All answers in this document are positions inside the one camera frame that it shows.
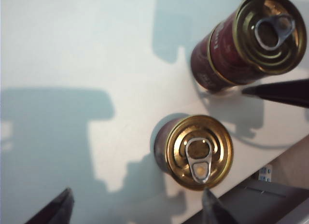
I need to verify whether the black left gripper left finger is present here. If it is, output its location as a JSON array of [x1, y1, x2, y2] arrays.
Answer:
[[24, 187, 74, 224]]

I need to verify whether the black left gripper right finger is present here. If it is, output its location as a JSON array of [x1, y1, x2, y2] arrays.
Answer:
[[201, 188, 240, 224]]

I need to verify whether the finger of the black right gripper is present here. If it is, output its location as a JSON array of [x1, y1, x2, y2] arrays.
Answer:
[[242, 78, 309, 109]]

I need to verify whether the red tin can gold lid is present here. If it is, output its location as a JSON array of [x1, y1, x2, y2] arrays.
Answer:
[[208, 0, 308, 86], [153, 114, 235, 192], [190, 37, 239, 92]]

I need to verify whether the white power socket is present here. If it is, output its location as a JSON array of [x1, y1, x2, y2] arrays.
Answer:
[[257, 164, 274, 183]]

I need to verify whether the grey metal frame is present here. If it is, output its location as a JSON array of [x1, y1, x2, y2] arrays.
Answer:
[[183, 177, 309, 224]]

